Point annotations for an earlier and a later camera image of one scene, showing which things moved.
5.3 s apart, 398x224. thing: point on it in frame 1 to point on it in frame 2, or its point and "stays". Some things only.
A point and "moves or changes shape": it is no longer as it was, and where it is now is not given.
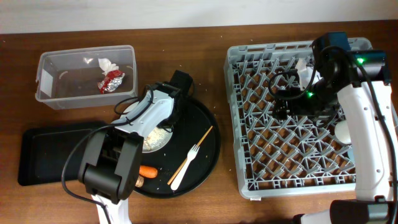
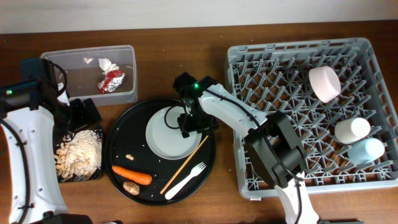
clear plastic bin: (86, 78) stays
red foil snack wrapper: (111, 81) stays
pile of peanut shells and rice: (154, 139) to (79, 157)
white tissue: (106, 66) stays
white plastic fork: (191, 155) to (195, 172)
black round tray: (189, 157) stays
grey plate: (156, 139) moves or changes shape
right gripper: (295, 109) to (183, 120)
